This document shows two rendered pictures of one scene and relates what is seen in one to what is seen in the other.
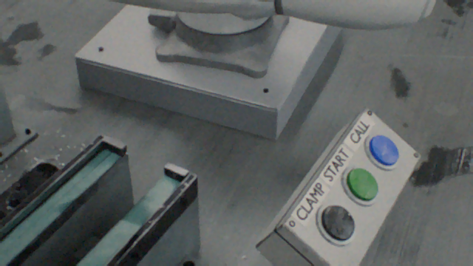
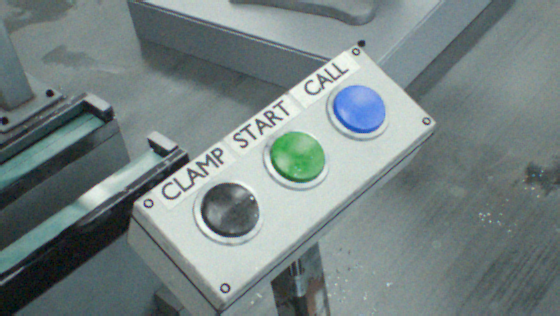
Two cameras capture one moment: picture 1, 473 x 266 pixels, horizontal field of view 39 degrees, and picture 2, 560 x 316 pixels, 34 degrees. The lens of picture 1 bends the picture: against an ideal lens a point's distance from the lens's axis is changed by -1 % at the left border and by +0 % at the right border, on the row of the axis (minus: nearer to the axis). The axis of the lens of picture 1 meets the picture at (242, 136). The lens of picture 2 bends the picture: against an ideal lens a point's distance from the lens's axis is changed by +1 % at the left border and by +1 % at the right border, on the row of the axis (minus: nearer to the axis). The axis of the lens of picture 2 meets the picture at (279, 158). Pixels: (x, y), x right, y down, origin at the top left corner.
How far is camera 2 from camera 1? 26 cm
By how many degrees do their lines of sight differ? 17
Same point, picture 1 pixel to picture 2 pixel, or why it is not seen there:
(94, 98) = (150, 54)
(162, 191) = (138, 170)
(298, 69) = (421, 14)
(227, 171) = not seen: hidden behind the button
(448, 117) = not seen: outside the picture
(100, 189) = (69, 165)
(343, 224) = (233, 212)
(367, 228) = (288, 224)
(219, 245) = not seen: hidden behind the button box
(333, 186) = (246, 156)
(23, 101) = (60, 55)
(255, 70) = (352, 14)
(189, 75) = (263, 22)
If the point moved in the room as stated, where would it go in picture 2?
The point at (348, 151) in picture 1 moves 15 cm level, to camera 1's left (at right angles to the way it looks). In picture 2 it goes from (292, 107) to (53, 93)
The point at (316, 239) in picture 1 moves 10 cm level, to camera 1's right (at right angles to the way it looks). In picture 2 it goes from (185, 230) to (382, 249)
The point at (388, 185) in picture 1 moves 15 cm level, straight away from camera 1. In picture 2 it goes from (353, 162) to (468, 19)
